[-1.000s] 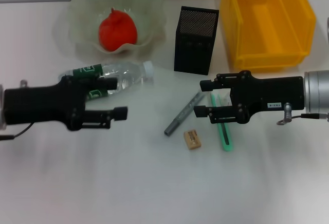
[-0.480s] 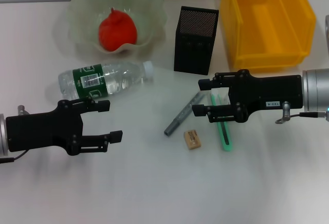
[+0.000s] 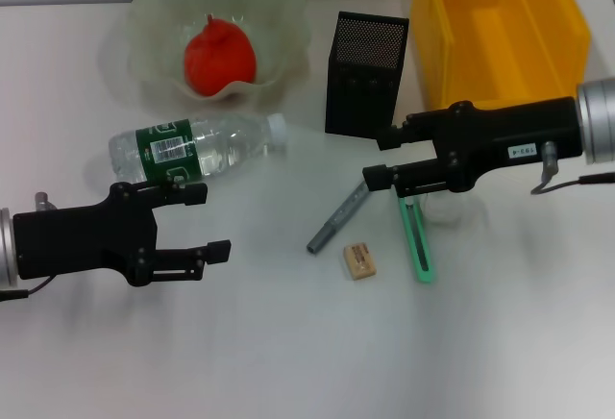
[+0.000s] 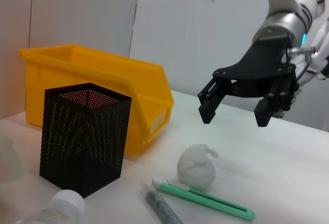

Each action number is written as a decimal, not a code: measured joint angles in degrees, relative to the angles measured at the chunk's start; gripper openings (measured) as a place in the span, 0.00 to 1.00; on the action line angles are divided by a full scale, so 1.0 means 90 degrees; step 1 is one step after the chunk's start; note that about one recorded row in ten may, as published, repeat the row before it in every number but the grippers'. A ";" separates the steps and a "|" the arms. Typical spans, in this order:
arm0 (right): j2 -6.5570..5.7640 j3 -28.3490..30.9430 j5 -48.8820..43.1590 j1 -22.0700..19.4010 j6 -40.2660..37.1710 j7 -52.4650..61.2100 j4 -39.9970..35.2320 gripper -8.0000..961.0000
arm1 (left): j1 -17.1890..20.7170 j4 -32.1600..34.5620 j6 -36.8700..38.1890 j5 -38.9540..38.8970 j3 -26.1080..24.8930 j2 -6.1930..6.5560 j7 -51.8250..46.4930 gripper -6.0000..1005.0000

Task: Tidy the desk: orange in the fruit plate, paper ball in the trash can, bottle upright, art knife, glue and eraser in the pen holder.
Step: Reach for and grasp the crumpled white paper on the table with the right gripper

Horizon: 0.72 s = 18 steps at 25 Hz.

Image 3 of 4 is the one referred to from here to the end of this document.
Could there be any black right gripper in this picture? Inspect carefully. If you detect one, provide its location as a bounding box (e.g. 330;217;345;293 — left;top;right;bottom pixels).
362;96;582;197

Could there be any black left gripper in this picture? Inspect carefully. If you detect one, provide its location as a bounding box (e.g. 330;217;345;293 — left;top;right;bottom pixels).
12;181;233;288

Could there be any clear bottle with green label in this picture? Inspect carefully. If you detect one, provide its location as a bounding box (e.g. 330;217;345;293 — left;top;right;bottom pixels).
108;113;288;185

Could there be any white paper ball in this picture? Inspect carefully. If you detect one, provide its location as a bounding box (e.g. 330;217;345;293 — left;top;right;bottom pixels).
425;191;465;226

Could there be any red-orange fruit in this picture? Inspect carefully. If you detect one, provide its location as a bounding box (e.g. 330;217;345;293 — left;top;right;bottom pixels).
184;13;258;97

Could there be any black mesh pen holder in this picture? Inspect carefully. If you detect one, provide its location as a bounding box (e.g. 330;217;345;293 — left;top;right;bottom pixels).
324;10;410;141

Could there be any grey pen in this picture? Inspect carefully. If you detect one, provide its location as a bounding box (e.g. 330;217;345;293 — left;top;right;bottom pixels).
306;179;371;256

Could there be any beige eraser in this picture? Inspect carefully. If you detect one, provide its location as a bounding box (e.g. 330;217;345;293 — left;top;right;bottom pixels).
342;243;379;282

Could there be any mint green utility knife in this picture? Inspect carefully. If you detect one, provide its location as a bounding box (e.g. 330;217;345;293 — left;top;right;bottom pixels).
397;195;437;284

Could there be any pale green glass fruit bowl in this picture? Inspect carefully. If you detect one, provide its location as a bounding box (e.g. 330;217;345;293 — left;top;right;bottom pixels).
127;0;311;112

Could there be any yellow plastic bin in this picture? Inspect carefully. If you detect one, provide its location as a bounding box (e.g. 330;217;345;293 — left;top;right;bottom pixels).
410;0;592;111

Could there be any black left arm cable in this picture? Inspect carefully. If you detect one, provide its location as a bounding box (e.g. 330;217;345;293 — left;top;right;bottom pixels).
0;277;52;301

